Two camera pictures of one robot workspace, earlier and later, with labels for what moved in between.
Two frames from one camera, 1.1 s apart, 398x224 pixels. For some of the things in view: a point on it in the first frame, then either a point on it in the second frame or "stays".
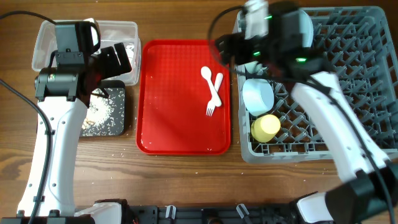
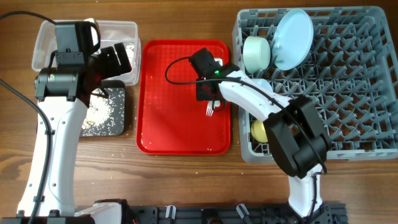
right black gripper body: [257, 50] -> [201, 93]
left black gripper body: [106, 65] stays
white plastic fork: [211, 104] stays
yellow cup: [265, 127] stays
